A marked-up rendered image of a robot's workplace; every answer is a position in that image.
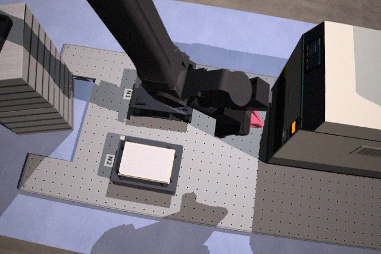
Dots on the white label with black n2 text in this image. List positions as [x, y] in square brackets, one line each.
[109, 161]

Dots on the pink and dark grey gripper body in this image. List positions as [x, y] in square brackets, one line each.
[222, 130]

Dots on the white label with n1 text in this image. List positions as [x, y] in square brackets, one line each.
[128, 94]

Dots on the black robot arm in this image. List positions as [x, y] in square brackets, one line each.
[168, 75]

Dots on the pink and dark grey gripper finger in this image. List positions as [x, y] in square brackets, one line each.
[255, 123]
[257, 115]

